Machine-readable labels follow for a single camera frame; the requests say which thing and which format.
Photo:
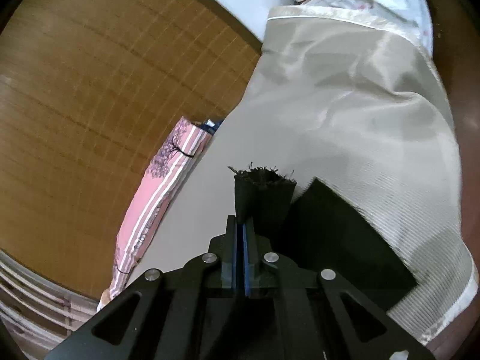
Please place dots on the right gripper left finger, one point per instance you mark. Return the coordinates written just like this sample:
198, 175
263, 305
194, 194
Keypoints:
229, 256

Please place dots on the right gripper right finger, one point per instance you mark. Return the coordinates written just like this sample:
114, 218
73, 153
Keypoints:
250, 258

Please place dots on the black pants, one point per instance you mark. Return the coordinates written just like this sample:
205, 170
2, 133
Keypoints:
318, 230

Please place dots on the pink striped baby pillow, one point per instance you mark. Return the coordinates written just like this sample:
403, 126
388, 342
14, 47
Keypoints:
162, 179

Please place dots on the beige textured bed sheet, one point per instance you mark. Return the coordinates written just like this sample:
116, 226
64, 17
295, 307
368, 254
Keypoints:
354, 101

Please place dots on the wooden headboard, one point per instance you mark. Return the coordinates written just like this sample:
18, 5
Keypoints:
90, 89

